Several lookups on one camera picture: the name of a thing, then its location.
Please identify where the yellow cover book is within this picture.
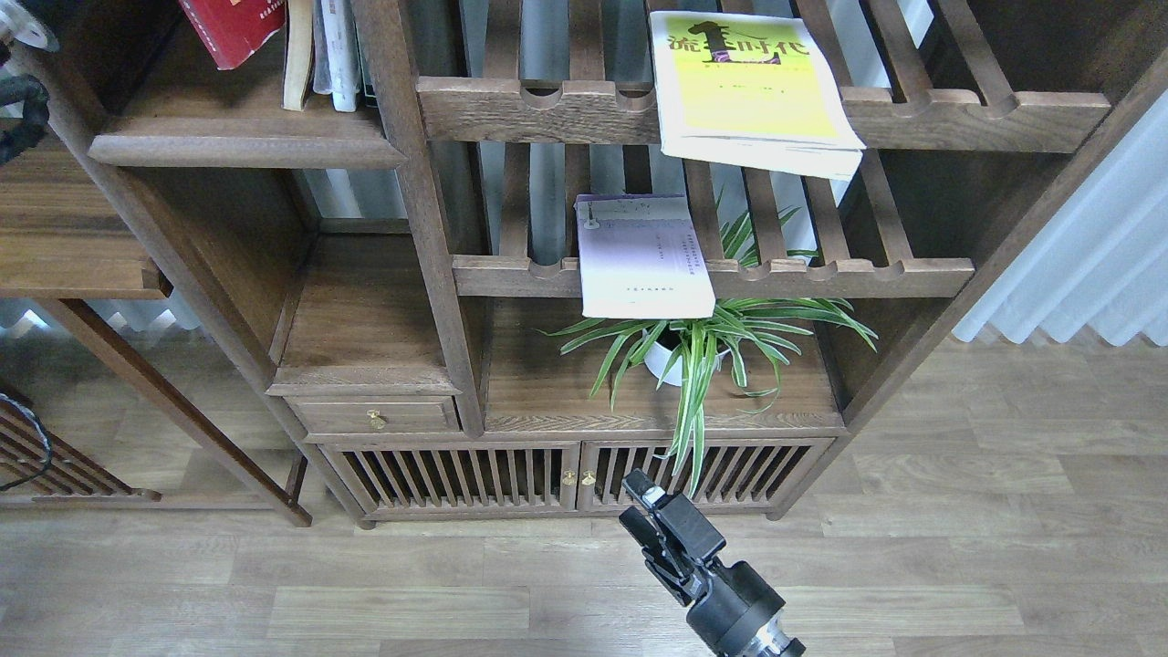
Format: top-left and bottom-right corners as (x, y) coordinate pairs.
(648, 11), (864, 182)

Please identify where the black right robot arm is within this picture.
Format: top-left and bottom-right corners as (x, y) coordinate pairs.
(619, 469), (805, 656)

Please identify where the white plant pot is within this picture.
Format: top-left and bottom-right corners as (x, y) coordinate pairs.
(645, 329), (730, 387)

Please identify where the white curtain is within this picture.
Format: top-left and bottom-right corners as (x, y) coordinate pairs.
(953, 97), (1167, 346)

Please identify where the wooden side shelf unit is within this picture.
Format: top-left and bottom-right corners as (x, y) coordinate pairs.
(4, 134), (310, 527)

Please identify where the brass drawer knob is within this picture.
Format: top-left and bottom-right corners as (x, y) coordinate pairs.
(367, 409), (388, 433)

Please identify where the red cover book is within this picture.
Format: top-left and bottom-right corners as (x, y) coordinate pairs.
(179, 1), (287, 70)

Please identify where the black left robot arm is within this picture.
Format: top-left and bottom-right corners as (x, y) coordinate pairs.
(1, 1), (74, 491)

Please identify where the green spider plant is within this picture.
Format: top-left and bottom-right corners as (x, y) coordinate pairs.
(545, 187), (878, 496)

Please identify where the green spine upright book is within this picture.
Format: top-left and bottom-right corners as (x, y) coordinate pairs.
(359, 55), (377, 108)

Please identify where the dark wooden bookshelf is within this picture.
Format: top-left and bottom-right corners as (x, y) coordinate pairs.
(11, 1), (1164, 527)

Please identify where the pale purple book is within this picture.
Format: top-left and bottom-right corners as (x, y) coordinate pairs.
(573, 194), (716, 319)

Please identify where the tan spine upright book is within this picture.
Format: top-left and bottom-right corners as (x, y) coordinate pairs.
(281, 0), (317, 112)

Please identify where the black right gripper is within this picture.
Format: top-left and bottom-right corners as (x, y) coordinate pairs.
(619, 469), (787, 656)

